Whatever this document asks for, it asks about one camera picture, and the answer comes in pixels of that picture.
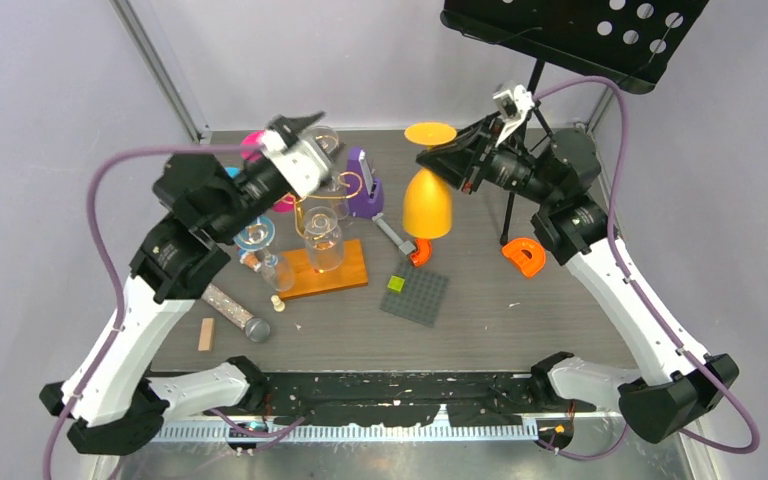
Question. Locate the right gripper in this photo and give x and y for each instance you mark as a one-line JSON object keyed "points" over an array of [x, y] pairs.
{"points": [[459, 159]]}

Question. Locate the orange plastic goblet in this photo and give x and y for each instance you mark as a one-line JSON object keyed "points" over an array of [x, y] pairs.
{"points": [[427, 203]]}

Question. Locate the blue plastic goblet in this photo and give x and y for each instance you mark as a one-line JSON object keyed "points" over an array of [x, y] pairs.
{"points": [[232, 173]]}

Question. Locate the magenta plastic goblet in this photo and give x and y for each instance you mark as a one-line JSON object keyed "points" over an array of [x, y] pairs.
{"points": [[286, 203]]}

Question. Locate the clear wine glass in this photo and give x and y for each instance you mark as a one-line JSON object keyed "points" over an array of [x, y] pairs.
{"points": [[257, 238]]}

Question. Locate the gold wire glass rack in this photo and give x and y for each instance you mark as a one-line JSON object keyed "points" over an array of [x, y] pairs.
{"points": [[299, 212]]}

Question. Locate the clear champagne flute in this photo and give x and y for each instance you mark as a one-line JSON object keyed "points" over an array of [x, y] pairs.
{"points": [[332, 192]]}

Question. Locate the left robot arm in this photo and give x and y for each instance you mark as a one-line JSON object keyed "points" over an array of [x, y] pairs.
{"points": [[210, 194]]}

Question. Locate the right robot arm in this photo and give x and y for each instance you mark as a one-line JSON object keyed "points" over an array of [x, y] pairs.
{"points": [[675, 380]]}

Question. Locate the purple metronome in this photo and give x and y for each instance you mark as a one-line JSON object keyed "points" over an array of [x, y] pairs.
{"points": [[365, 191]]}

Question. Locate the grey plastic bar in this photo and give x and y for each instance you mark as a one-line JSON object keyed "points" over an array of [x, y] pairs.
{"points": [[404, 246]]}

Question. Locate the small orange curved piece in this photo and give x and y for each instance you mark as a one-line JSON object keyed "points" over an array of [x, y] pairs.
{"points": [[422, 252]]}

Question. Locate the orange curved track piece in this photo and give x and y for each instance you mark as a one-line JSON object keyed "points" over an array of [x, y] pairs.
{"points": [[526, 255]]}

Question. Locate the small clown figurine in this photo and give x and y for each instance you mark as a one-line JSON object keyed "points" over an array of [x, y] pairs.
{"points": [[250, 260]]}

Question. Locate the grey lego baseplate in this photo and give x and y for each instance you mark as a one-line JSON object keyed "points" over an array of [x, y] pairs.
{"points": [[421, 298]]}

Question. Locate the green lego brick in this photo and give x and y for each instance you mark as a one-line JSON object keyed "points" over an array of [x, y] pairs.
{"points": [[396, 283]]}

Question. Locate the cream chess pawn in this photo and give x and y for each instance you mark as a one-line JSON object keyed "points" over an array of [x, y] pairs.
{"points": [[278, 303]]}

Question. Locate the black music stand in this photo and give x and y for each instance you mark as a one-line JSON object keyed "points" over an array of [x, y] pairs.
{"points": [[627, 42]]}

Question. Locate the glitter tube with cap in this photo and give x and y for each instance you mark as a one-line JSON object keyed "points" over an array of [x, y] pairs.
{"points": [[255, 329]]}

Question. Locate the small wooden block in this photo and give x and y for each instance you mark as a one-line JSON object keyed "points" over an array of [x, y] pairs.
{"points": [[206, 335]]}

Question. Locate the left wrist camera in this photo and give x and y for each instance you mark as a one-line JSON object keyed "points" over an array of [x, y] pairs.
{"points": [[304, 165]]}

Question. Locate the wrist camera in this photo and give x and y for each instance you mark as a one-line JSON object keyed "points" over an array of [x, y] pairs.
{"points": [[513, 102], [304, 165]]}

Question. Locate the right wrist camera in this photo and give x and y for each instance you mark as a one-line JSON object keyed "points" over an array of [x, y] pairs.
{"points": [[513, 102]]}

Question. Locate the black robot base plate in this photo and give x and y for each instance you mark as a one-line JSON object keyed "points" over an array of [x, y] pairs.
{"points": [[404, 399]]}

